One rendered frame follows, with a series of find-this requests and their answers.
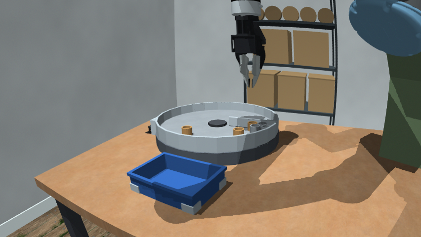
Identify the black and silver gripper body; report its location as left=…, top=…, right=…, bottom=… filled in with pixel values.
left=231, top=15, right=262, bottom=54

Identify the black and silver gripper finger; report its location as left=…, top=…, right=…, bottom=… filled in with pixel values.
left=252, top=46, right=265, bottom=88
left=235, top=53, right=250, bottom=87

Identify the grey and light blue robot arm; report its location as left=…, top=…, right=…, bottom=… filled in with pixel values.
left=231, top=0, right=421, bottom=57

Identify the blue open crate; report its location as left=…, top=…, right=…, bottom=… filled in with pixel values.
left=127, top=152, right=227, bottom=215

